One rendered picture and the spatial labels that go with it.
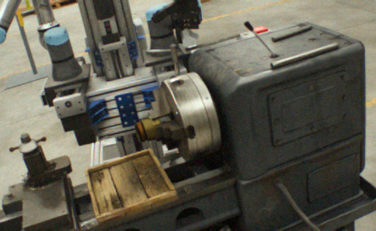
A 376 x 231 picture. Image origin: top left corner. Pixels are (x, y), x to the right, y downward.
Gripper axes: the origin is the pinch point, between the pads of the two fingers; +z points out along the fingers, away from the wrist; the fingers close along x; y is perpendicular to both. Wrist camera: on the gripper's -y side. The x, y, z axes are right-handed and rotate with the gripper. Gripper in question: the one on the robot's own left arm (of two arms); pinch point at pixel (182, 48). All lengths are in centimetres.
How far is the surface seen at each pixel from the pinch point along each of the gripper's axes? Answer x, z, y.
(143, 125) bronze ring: -9.3, 25.4, -16.7
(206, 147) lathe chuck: -11.7, 33.3, 6.0
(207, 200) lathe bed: -17, 55, 5
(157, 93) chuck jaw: 2.3, 19.3, -13.2
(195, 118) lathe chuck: -11.5, 21.0, 3.5
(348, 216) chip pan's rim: -4, 76, 60
